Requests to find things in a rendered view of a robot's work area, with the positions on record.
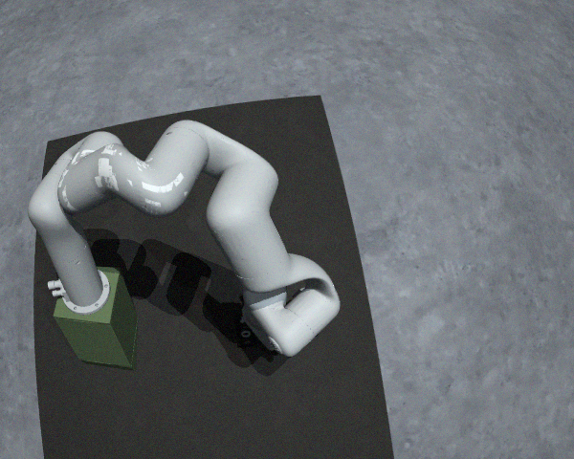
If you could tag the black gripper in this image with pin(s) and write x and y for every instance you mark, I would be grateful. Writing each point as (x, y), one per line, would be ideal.
(261, 335)

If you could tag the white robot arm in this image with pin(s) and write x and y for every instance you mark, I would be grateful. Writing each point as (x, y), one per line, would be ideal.
(237, 215)

